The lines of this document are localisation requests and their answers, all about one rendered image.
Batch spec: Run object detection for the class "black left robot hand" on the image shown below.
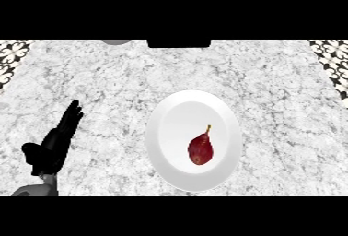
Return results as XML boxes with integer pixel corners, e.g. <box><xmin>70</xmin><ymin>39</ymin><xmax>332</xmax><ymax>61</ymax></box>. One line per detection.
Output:
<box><xmin>21</xmin><ymin>100</ymin><xmax>86</xmax><ymax>177</ymax></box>

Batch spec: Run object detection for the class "red pear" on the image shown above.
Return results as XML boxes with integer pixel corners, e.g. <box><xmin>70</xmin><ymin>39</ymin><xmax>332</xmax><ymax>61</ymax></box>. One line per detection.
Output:
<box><xmin>186</xmin><ymin>124</ymin><xmax>216</xmax><ymax>166</ymax></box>

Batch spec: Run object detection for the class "grey round object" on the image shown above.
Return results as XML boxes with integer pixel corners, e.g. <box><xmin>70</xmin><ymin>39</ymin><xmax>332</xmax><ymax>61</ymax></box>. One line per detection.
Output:
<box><xmin>101</xmin><ymin>39</ymin><xmax>133</xmax><ymax>46</ymax></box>

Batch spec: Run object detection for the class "black rectangular appliance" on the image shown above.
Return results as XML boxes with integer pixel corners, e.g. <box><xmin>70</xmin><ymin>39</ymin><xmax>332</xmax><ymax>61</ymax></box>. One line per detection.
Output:
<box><xmin>148</xmin><ymin>39</ymin><xmax>213</xmax><ymax>49</ymax></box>

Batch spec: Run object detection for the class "white oval plate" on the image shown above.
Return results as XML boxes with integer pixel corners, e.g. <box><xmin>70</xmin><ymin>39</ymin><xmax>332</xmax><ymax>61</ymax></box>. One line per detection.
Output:
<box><xmin>145</xmin><ymin>89</ymin><xmax>244</xmax><ymax>193</ymax></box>

